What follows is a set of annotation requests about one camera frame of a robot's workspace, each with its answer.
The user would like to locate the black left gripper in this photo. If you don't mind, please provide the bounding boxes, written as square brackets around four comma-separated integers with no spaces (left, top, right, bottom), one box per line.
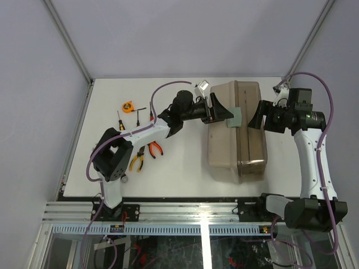
[182,95,232,126]

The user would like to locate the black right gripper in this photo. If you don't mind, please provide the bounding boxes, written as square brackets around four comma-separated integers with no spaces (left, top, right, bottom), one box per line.
[246,100,292,134]

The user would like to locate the green tool box latch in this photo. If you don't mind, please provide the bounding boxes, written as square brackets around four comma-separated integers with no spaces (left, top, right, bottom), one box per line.
[227,107,242,128]

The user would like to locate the translucent brown tool box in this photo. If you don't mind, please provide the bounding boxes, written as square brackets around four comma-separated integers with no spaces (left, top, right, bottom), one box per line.
[207,80,268,184]

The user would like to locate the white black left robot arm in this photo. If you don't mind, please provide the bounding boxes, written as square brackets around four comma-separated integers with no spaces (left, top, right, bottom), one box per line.
[89,90,234,221]

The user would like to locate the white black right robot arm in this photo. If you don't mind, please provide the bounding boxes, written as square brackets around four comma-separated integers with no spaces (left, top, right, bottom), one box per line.
[248,86,348,232]

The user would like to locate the orange long nose pliers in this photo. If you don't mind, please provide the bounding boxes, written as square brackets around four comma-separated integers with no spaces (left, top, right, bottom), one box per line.
[148,141,164,159]

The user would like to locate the yellow combination pliers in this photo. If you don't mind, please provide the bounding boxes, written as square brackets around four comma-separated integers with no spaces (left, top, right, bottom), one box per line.
[128,145,145,173]

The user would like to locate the orange tape measure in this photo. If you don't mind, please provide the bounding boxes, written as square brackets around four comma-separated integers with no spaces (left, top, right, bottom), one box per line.
[122,101,146,114]

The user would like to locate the small black yellow screwdriver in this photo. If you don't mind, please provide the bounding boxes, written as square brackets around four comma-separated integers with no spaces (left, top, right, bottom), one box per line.
[117,112,125,131]

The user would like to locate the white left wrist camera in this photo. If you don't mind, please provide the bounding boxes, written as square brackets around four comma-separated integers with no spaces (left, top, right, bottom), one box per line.
[194,80,209,98]

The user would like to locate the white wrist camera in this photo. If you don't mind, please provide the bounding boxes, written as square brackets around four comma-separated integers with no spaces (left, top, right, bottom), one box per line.
[273,85,289,108]
[194,80,209,98]

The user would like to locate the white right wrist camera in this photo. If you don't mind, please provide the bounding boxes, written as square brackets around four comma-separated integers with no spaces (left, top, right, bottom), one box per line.
[273,85,289,108]

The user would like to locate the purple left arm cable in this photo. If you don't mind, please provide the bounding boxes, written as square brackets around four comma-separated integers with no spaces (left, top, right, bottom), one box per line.
[79,80,194,269]

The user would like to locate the red handle screwdriver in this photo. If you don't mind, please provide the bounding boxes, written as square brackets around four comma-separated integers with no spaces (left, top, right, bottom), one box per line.
[149,101,154,121]

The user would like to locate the pink handle screwdriver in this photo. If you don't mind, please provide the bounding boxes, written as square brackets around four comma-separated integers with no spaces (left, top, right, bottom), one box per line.
[136,111,140,127]

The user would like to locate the aluminium front rail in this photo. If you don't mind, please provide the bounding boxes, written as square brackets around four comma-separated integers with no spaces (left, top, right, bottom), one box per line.
[42,200,343,225]

